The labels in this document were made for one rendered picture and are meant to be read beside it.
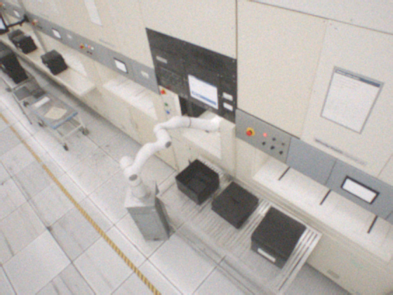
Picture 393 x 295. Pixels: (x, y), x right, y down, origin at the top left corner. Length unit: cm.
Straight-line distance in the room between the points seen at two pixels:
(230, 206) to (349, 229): 91
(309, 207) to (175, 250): 148
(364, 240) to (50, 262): 307
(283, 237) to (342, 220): 55
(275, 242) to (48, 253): 257
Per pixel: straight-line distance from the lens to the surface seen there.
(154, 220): 276
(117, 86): 377
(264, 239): 202
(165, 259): 310
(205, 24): 182
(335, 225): 235
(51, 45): 514
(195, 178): 258
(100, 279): 324
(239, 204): 230
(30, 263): 371
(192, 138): 277
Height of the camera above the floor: 286
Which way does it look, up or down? 48 degrees down
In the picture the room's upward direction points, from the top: 9 degrees counter-clockwise
